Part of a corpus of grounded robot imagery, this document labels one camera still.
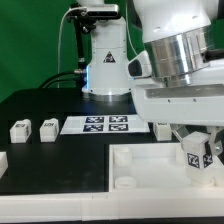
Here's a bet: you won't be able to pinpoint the black camera on mount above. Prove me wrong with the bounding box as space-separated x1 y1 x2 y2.
69 4 120 20

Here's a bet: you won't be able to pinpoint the white cable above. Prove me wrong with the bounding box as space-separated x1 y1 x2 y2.
56 7 80 89

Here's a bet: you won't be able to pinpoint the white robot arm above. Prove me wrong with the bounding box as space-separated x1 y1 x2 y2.
77 0 224 155

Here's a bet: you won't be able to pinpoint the white L-shaped fence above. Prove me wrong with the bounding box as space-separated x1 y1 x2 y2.
0 151 224 224

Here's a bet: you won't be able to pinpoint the white square tabletop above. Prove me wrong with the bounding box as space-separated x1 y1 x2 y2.
109 143 224 192

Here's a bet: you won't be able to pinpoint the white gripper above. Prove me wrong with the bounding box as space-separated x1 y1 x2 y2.
132 82 224 156

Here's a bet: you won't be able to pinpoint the white sheet with tags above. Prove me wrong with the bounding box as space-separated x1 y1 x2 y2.
61 114 150 135

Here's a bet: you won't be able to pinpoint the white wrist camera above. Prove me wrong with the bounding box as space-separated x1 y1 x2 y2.
126 50 152 78

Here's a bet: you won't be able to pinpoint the black camera stand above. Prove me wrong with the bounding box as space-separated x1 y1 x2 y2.
73 18 87 70

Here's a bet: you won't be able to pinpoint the black cables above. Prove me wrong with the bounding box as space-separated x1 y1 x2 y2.
38 70 88 90

